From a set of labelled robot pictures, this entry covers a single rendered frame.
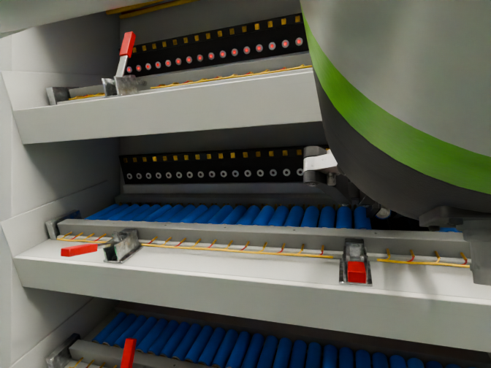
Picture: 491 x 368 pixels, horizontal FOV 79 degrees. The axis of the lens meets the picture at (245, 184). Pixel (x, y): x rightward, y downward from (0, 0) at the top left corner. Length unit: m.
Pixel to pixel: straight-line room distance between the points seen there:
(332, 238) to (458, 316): 0.12
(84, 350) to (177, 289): 0.24
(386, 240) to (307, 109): 0.15
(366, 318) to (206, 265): 0.16
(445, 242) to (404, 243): 0.03
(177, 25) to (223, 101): 0.33
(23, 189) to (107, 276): 0.19
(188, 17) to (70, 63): 0.22
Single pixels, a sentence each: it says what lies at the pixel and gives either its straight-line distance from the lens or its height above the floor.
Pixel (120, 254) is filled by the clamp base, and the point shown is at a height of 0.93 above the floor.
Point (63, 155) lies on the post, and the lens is 0.55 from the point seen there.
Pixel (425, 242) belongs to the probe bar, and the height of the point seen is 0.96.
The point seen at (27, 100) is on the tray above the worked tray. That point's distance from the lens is 0.53.
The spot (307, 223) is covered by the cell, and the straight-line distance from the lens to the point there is 0.36.
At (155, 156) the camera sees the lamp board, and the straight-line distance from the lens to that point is 0.54.
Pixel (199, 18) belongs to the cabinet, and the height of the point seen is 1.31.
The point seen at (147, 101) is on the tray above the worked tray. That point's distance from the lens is 0.36.
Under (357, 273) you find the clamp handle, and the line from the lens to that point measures 0.23.
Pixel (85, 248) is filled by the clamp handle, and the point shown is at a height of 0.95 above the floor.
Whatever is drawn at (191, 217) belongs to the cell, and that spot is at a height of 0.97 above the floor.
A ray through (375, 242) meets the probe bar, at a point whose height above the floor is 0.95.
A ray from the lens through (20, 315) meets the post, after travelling 0.54.
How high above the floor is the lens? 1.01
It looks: 1 degrees up
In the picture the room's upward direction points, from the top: straight up
